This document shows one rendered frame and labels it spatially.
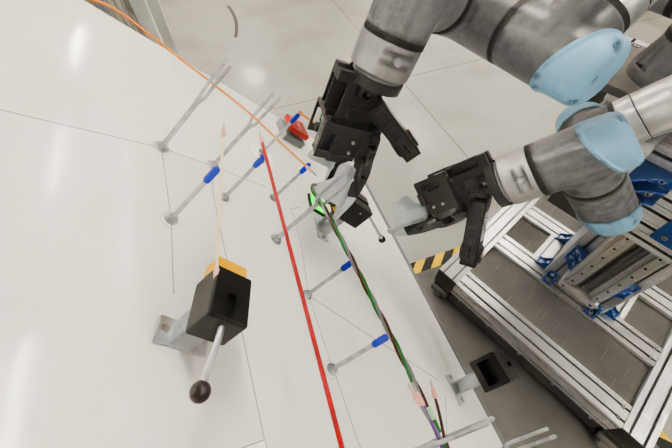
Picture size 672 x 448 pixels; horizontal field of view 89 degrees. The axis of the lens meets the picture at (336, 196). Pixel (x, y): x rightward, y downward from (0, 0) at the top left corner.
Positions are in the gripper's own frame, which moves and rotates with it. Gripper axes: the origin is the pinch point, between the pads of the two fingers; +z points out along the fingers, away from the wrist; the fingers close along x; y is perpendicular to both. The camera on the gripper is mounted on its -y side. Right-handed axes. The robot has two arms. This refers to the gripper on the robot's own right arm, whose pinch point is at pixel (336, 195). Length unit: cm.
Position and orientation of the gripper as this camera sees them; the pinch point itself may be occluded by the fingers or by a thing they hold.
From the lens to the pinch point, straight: 54.4
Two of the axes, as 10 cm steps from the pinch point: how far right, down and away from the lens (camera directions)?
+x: 1.8, 6.6, -7.3
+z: -3.5, 7.4, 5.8
